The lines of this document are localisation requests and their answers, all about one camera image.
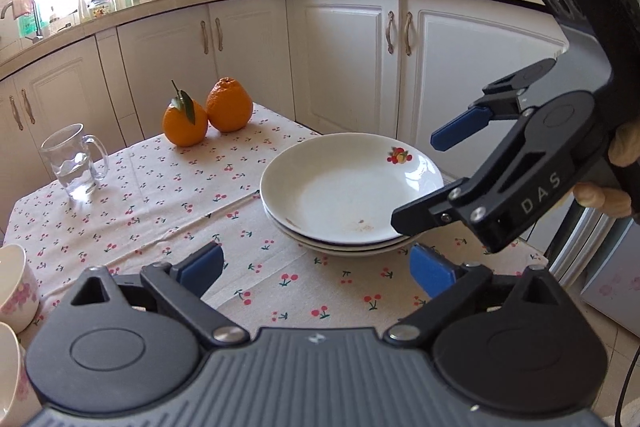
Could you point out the orange with green leaf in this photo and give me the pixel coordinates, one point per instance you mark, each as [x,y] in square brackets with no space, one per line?
[182,132]

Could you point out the bumpy orange without leaf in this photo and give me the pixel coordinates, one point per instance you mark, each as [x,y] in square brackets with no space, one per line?
[230,107]

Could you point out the person's right hand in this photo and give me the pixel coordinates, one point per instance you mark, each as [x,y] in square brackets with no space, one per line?
[600,199]

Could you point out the white bowl with pink flowers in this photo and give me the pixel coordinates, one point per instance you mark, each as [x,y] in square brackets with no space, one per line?
[12,372]
[15,287]

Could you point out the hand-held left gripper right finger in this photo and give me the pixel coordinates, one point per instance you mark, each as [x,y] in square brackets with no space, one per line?
[430,272]

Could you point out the white kitchen cabinets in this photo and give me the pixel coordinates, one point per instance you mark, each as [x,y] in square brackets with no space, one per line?
[340,57]

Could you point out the pink cloth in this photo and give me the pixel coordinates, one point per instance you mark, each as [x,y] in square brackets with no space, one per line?
[22,7]

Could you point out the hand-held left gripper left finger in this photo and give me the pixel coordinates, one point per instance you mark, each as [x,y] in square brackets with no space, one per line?
[202,269]

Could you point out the metal kitchen faucet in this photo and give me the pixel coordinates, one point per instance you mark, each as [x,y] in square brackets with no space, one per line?
[37,24]

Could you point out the teal soap bottle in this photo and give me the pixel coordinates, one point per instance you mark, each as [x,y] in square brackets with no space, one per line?
[26,26]

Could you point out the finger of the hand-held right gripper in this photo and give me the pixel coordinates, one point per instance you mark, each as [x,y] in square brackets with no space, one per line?
[457,129]
[430,212]

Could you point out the clear glass flask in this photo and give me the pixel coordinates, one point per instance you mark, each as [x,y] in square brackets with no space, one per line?
[83,9]

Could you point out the floral glass jar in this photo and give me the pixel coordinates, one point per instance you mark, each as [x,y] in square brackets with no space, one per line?
[100,7]

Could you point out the white plate with fruit print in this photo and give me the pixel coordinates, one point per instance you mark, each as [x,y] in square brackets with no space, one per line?
[350,254]
[320,245]
[340,187]

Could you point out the clear glass mug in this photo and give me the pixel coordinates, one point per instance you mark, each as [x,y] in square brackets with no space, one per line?
[75,177]

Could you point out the silver appliance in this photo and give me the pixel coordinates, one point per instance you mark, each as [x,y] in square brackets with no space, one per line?
[610,267]

